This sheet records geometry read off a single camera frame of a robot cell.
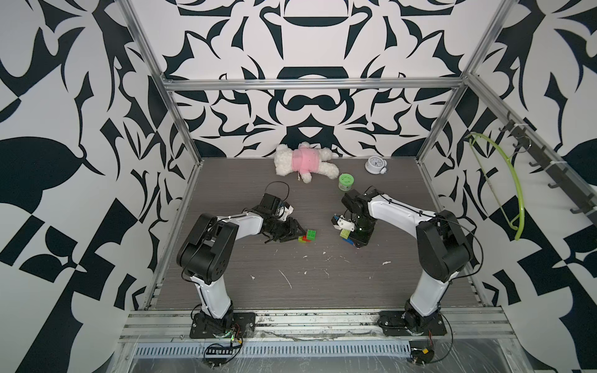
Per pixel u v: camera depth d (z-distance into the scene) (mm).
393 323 743
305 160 1079
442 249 483
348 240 815
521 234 672
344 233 896
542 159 597
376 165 1142
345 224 837
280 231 827
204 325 689
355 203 688
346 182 1055
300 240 912
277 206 811
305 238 892
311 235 891
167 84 913
